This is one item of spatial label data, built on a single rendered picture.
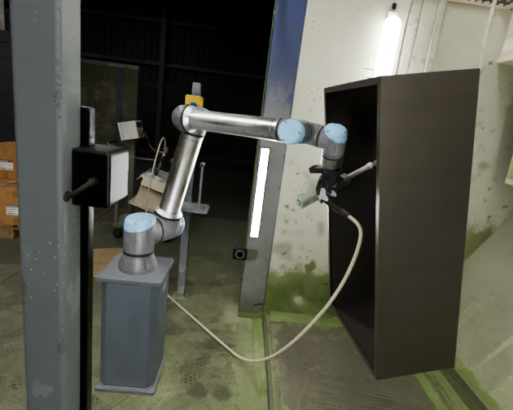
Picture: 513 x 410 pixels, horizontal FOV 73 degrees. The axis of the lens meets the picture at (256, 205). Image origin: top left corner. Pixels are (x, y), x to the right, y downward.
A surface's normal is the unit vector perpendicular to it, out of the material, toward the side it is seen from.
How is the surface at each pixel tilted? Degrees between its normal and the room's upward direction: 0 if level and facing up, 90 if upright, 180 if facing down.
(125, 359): 90
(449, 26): 90
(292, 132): 90
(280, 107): 90
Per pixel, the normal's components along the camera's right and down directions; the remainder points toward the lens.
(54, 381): 0.03, 0.24
